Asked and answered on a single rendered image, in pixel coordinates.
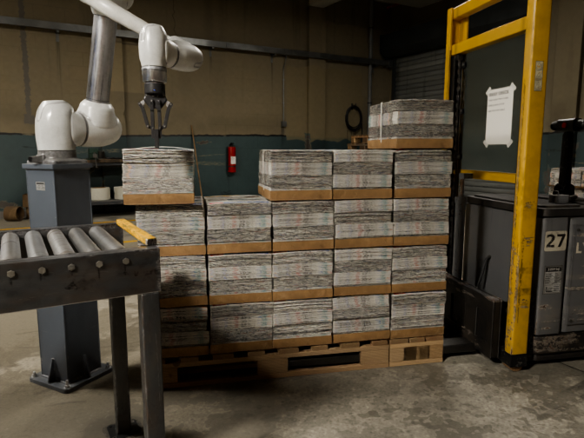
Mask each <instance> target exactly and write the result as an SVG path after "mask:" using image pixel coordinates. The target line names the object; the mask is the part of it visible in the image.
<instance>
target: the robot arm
mask: <svg viewBox="0 0 584 438"><path fill-rule="evenodd" d="M80 1H81V2H83V3H86V4H88V5H89V6H90V8H91V11H92V13H93V14H94V17H93V27H92V37H91V46H90V65H89V74H88V84H87V94H86V99H84V100H83V101H81V102H80V105H79V107H78V109H77V111H76V112H75V111H74V110H73V107H72V106H71V105H70V104H69V103H67V102H65V101H64V100H53V101H43V102H42V103H41V104H40V105H39V107H38V109H37V112H36V120H35V133H36V146H37V150H38V152H37V155H36V156H29V158H28V159H29V160H28V161H27V163H34V164H68V163H88V161H87V160H83V159H80V158H77V157H76V147H77V146H82V147H102V146H107V145H110V144H112V143H114V142H116V141H117V140H118V139H119V138H120V136H121V134H122V125H121V122H120V120H119V119H118V117H117V116H116V114H115V109H114V108H113V106H112V105H111V103H110V85H111V78H112V69H113V61H114V52H115V44H116V27H117V23H119V24H121V25H123V26H124V27H126V28H128V29H130V30H133V31H135V32H136V33H137V34H139V46H138V47H139V58H140V61H141V65H142V76H143V82H144V83H145V84H144V93H145V96H144V98H143V100H142V101H141V102H139V103H138V105H139V107H140V108H141V110H142V113H143V119H144V121H145V125H146V128H148V129H151V137H152V138H155V148H159V138H162V129H166V128H167V123H168V119H169V112H170V109H171V107H172V106H173V103H170V102H169V101H167V98H166V96H165V84H164V83H166V82H167V68H170V69H173V70H178V71H183V72H191V71H195V70H198V69H199V68H200V67H201V66H202V61H203V56H202V52H201V51H200V50H199V49H198V48H197V47H196V46H194V45H192V44H190V43H188V42H186V41H184V40H182V39H181V38H180V37H178V36H168V35H167V34H166V31H165V29H164V28H163V26H162V25H160V24H155V23H146V22H145V21H143V20H142V19H141V18H139V17H137V16H135V15H133V14H132V13H130V12H128V11H127V10H128V9H129V8H130V7H131V6H132V4H133V2H134V0H80ZM144 103H146V104H147V105H148V106H149V108H150V121H151V126H150V125H149V121H148V117H147V115H146V111H145V108H144V106H145V104H144ZM165 103H166V106H167V109H166V114H165V118H164V123H163V126H162V114H161V108H162V107H163V105H164V104H165ZM154 109H157V117H158V129H155V115H154Z"/></svg>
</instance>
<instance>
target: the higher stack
mask: <svg viewBox="0 0 584 438"><path fill-rule="evenodd" d="M454 102H455V101H452V100H432V99H397V100H392V101H389V102H386V103H380V104H376V105H373V106H370V109H369V110H370V112H369V113H370V114H369V121H368V125H369V126H368V130H369V132H368V135H369V140H381V142H382V139H396V138H452V136H454V124H453V122H452V121H453V115H454V112H453V110H454V104H452V103H454ZM444 149H450V148H388V149H382V150H393V151H394V153H393V162H392V164H393V167H392V168H391V169H393V170H392V178H391V181H392V184H391V188H392V189H428V188H450V184H451V180H452V179H451V178H450V177H451V174H452V171H451V170H452V162H451V161H452V158H451V157H452V152H451V150H444ZM444 197H446V196H442V197H407V198H393V197H392V198H389V199H392V201H393V202H392V203H393V204H391V205H392V206H393V207H392V211H391V212H390V213H391V214H392V215H391V219H392V220H391V222H393V223H394V224H392V225H393V228H394V229H393V235H392V236H393V237H394V241H395V237H401V236H447V235H448V233H449V232H448V230H449V228H448V225H449V221H448V217H449V212H448V211H449V209H448V205H449V204H448V201H449V200H448V199H447V198H444ZM389 247H390V248H392V259H391V260H392V261H391V262H392V263H391V265H392V266H391V270H390V271H391V274H390V276H391V277H390V283H391V284H402V283H417V282H443V281H445V280H446V273H447V270H446V267H447V265H448V264H447V259H448V257H447V246H446V245H444V244H428V245H405V246H389ZM446 293H447V292H445V291H444V290H443V289H439V290H426V291H414V292H401V293H387V294H388V297H389V299H388V300H389V302H388V303H389V305H390V307H389V309H390V310H389V312H390V314H389V329H390V330H399V329H419V328H431V327H442V326H443V324H444V312H445V309H444V308H445V302H446V295H447V294H446ZM387 340H388V344H389V349H388V365H389V366H390V367H395V366H405V365H414V364H423V363H431V362H442V351H443V335H425V336H415V337H404V338H395V339H390V338H388V339H387Z"/></svg>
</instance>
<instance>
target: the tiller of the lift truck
mask: <svg viewBox="0 0 584 438"><path fill-rule="evenodd" d="M550 129H551V130H555V131H557V132H564V133H563V135H562V145H561V163H560V174H559V183H558V186H560V193H559V194H560V195H562V191H563V187H564V186H565V185H566V184H568V183H571V175H572V164H573V152H574V132H573V131H581V130H584V119H581V118H569V119H559V120H558V121H555V122H553V123H551V125H550Z"/></svg>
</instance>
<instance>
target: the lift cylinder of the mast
mask: <svg viewBox="0 0 584 438"><path fill-rule="evenodd" d="M465 179H473V173H459V187H458V196H456V197H455V232H454V250H453V268H452V275H453V276H455V277H457V278H459V279H461V278H462V261H463V243H464V227H465V210H466V203H467V197H466V196H464V185H465ZM490 258H491V255H488V256H487V257H486V258H485V260H484V263H483V266H482V270H481V274H480V277H479V280H478V282H477V284H476V287H477V288H479V285H480V283H481V279H482V276H483V273H484V270H485V267H486V264H487V261H488V259H490Z"/></svg>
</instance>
